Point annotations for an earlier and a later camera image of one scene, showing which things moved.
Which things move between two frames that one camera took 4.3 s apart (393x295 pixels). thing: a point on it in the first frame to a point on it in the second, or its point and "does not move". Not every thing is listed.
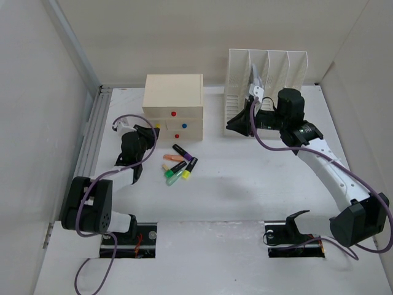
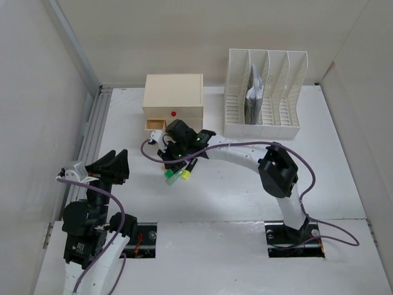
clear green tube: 174,177 does not move
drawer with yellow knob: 159,123 does not move
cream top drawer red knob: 174,112 does not move
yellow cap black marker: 186,173 does not move
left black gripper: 147,133 to 116,173
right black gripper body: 268,120 to 171,151
